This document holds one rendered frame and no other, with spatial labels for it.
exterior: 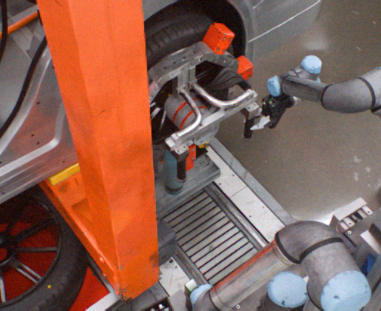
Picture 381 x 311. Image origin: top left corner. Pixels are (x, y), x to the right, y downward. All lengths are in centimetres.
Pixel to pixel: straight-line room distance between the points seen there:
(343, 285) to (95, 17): 80
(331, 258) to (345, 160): 202
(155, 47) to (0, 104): 60
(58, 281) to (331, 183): 157
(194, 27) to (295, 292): 104
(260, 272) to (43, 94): 98
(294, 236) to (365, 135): 212
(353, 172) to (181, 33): 150
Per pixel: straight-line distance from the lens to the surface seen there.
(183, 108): 243
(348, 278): 151
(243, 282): 168
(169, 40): 231
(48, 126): 230
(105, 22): 129
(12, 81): 244
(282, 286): 193
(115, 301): 260
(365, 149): 357
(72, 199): 250
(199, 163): 310
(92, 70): 135
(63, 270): 255
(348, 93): 215
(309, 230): 155
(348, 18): 424
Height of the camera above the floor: 279
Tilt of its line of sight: 56 degrees down
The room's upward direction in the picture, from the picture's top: 2 degrees clockwise
